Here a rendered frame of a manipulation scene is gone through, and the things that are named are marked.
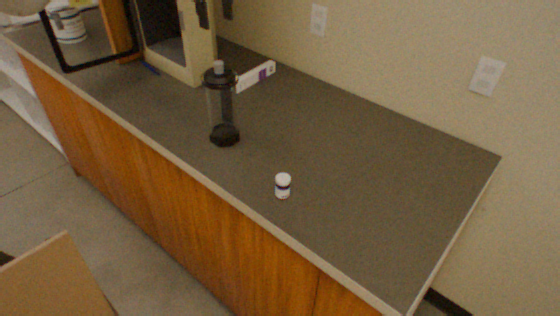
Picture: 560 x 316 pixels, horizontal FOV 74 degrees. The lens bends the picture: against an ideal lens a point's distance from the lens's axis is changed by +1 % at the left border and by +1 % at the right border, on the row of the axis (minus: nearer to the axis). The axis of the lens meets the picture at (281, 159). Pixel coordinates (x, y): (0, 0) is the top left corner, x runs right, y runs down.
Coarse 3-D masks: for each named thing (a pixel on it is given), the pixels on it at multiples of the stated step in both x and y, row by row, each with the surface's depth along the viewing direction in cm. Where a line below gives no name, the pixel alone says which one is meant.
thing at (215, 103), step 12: (204, 72) 108; (216, 84) 103; (228, 84) 104; (216, 96) 106; (228, 96) 107; (216, 108) 109; (228, 108) 110; (216, 120) 112; (228, 120) 112; (216, 132) 115; (228, 132) 115
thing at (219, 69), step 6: (216, 60) 105; (216, 66) 103; (222, 66) 104; (210, 72) 105; (216, 72) 105; (222, 72) 105; (228, 72) 106; (204, 78) 105; (210, 78) 104; (216, 78) 103; (222, 78) 103; (228, 78) 104; (234, 78) 106
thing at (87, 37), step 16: (64, 0) 126; (80, 0) 130; (96, 0) 133; (112, 0) 136; (48, 16) 125; (64, 16) 129; (80, 16) 132; (96, 16) 136; (112, 16) 139; (64, 32) 131; (80, 32) 135; (96, 32) 138; (112, 32) 142; (128, 32) 146; (64, 48) 134; (80, 48) 137; (96, 48) 141; (112, 48) 145; (128, 48) 150
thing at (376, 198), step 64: (128, 64) 157; (256, 64) 161; (128, 128) 128; (192, 128) 125; (256, 128) 126; (320, 128) 128; (384, 128) 129; (256, 192) 104; (320, 192) 105; (384, 192) 106; (448, 192) 107; (320, 256) 89; (384, 256) 90
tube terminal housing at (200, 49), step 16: (208, 0) 131; (192, 16) 128; (208, 16) 134; (192, 32) 131; (208, 32) 137; (192, 48) 135; (208, 48) 140; (160, 64) 152; (176, 64) 144; (192, 64) 138; (208, 64) 144; (192, 80) 142
